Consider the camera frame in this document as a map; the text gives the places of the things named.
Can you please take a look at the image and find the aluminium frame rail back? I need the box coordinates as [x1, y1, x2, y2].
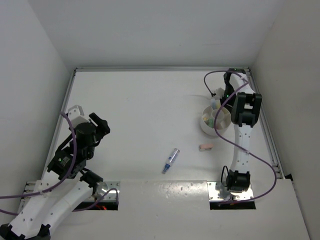
[75, 66, 251, 73]

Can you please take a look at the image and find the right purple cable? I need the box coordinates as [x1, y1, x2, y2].
[203, 70, 278, 203]

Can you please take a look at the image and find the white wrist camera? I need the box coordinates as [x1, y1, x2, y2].
[67, 105, 90, 128]
[213, 87, 225, 99]

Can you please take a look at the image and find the blue highlighter pen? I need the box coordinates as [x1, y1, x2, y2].
[210, 98, 221, 110]

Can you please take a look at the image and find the aluminium frame rail left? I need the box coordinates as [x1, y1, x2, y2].
[41, 68, 78, 178]

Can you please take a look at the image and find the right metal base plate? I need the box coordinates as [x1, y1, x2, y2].
[207, 181, 254, 202]

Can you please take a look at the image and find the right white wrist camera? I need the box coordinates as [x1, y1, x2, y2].
[213, 87, 225, 99]

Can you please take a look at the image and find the pink eraser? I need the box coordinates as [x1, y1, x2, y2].
[199, 143, 214, 152]

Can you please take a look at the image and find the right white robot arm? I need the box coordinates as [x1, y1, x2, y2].
[222, 68, 263, 192]

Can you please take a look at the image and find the metal base plate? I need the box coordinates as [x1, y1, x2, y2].
[94, 181, 121, 202]
[207, 181, 254, 202]

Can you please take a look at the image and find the white round divided container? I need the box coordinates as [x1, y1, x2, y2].
[200, 106, 231, 137]

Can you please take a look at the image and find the aluminium frame rail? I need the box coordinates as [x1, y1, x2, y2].
[41, 68, 78, 178]
[245, 68, 285, 179]
[75, 66, 251, 73]

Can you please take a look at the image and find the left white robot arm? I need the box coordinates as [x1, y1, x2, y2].
[0, 109, 111, 240]

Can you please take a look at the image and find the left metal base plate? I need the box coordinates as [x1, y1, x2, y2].
[94, 181, 121, 202]

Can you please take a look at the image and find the aluminium frame rail right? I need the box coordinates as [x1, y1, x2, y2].
[245, 68, 285, 179]

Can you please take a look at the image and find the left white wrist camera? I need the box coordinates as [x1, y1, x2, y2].
[67, 105, 90, 128]

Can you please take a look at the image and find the clear glue stick blue cap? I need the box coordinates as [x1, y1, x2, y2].
[162, 148, 180, 174]

